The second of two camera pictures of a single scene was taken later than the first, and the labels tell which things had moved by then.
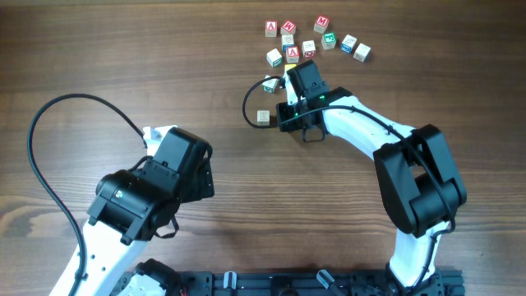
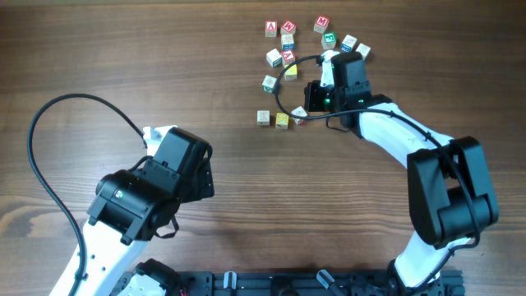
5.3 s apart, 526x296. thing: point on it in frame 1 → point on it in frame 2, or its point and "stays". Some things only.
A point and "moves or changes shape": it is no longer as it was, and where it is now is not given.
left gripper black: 202,186 stays
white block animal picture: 263,117 stays
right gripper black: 282,113 → 311,94
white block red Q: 308,48 moves or changes shape
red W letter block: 288,28 stays
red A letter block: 270,28 stays
